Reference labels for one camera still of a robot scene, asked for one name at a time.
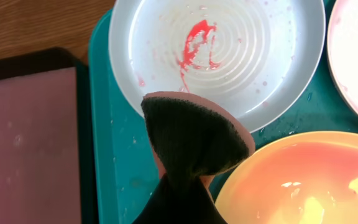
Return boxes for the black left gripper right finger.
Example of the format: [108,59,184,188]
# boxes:
[181,179,227,224]

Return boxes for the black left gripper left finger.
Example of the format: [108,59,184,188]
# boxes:
[132,174,182,224]

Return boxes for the teal plastic tray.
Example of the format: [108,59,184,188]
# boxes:
[89,1,358,223]

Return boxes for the pink green sponge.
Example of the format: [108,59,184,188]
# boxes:
[141,91,255,202]

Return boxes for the yellow plate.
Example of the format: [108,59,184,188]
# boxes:
[216,131,358,223]

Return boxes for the black tray with pink water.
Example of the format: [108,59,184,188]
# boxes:
[0,47,99,223]

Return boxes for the light blue plate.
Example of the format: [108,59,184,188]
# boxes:
[108,0,326,132]

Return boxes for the white plate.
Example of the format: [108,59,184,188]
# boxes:
[327,0,358,115]

